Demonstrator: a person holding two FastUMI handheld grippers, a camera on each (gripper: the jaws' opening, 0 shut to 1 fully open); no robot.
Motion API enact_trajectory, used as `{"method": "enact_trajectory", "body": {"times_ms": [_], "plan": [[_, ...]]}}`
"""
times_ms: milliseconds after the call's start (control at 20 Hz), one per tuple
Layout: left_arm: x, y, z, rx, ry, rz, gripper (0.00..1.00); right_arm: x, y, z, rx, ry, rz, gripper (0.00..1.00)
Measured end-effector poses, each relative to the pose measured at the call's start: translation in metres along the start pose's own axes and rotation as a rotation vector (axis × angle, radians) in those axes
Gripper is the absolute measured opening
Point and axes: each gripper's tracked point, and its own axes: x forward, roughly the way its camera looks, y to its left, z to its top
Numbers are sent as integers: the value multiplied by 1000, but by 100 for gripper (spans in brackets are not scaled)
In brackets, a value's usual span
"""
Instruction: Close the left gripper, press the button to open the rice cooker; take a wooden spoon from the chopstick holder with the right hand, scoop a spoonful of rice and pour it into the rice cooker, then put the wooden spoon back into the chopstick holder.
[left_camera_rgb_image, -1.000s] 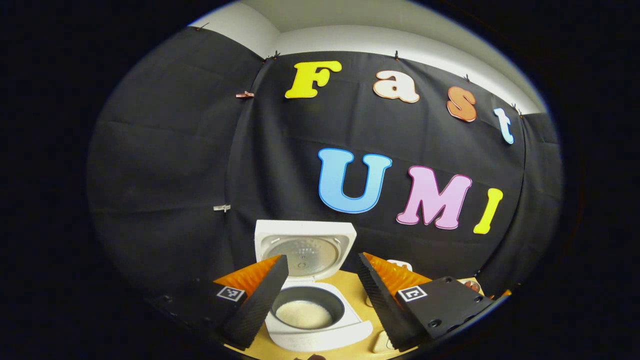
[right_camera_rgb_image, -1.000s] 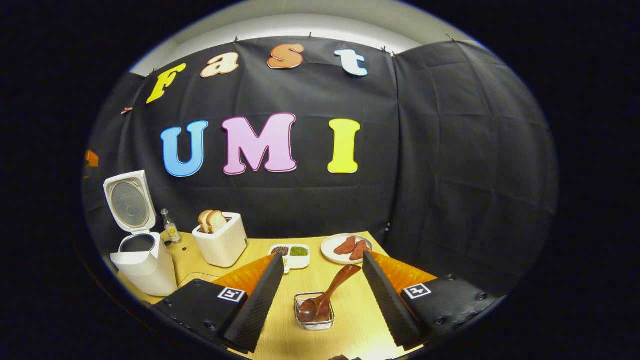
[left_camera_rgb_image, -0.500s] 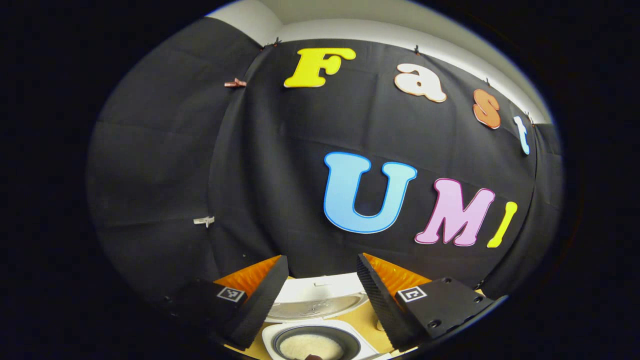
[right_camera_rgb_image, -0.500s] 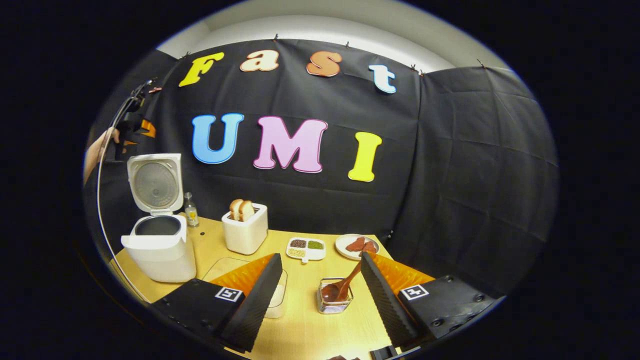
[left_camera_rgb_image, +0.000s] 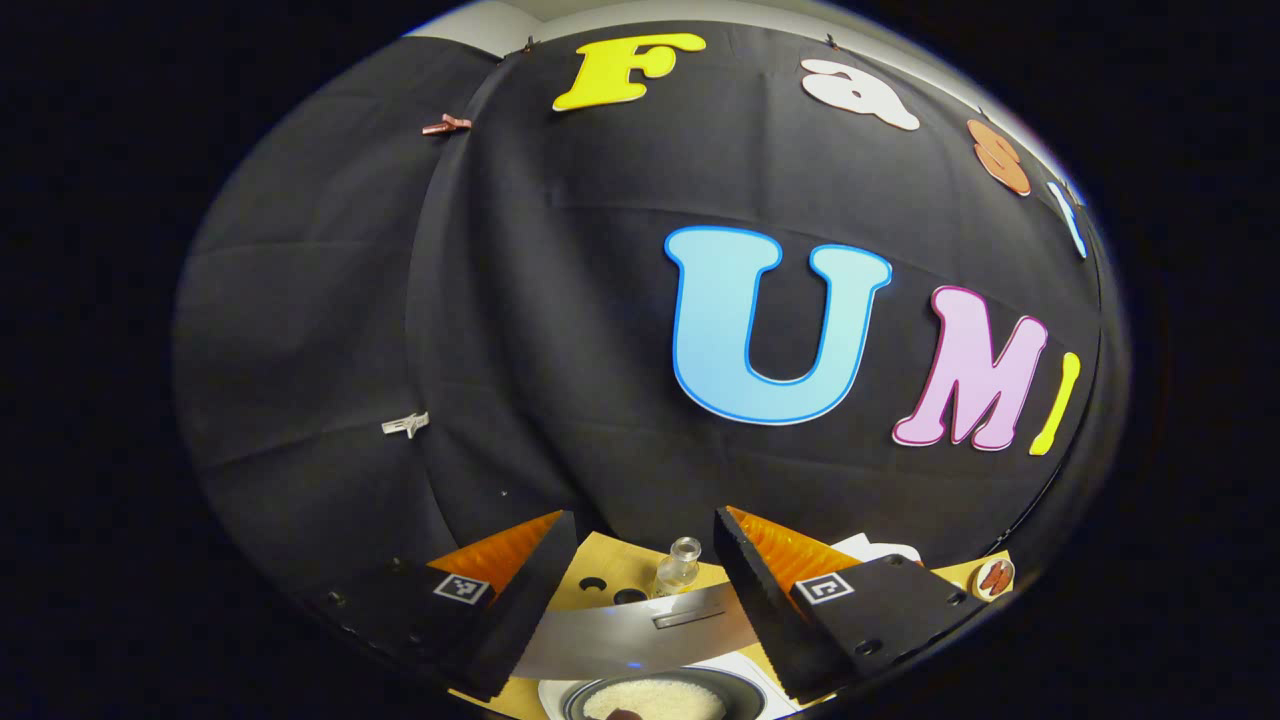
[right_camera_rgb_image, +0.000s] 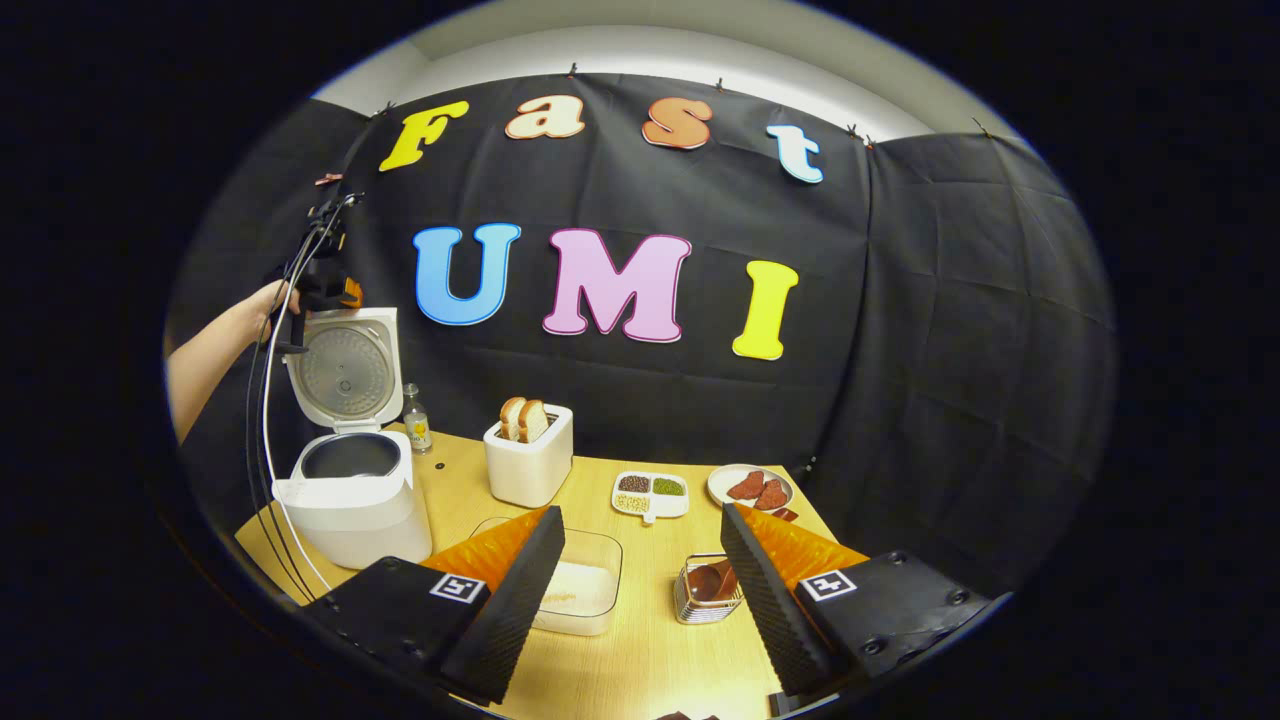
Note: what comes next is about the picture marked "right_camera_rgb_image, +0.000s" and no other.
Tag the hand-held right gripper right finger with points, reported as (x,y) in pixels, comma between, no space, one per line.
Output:
(765,600)

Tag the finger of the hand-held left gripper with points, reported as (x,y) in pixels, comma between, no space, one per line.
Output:
(349,293)

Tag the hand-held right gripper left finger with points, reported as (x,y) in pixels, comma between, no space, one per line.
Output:
(515,600)

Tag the brown wooden spoon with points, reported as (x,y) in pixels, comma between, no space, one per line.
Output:
(712,582)

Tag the white rice cooker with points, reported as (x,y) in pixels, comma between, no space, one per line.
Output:
(350,510)

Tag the clear plastic container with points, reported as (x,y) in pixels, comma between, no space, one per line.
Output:
(600,550)

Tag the red meat piece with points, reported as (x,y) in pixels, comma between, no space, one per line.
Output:
(770,495)
(745,486)

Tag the white toaster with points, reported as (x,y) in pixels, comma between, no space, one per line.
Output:
(525,475)

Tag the round white plate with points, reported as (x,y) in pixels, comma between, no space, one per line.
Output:
(718,482)

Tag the white divided dish with beans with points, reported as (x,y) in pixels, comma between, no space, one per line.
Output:
(668,505)

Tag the small glass bottle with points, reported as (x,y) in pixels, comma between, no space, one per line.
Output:
(417,428)

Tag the toast bread slice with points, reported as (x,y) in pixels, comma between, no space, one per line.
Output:
(534,420)
(510,418)

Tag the black backdrop cloth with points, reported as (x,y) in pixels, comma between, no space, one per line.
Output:
(950,350)

